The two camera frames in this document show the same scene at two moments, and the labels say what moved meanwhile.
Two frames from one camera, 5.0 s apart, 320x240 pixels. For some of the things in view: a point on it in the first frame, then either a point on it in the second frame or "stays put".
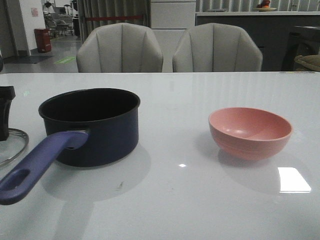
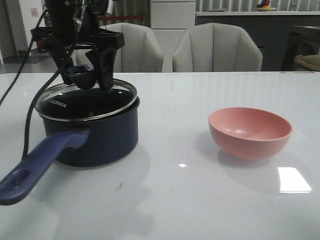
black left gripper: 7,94 → 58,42
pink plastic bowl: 249,133 stays put
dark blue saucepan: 112,116 stays put
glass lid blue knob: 14,146 → 85,100
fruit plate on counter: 264,6 stays put
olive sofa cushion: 311,61 stays put
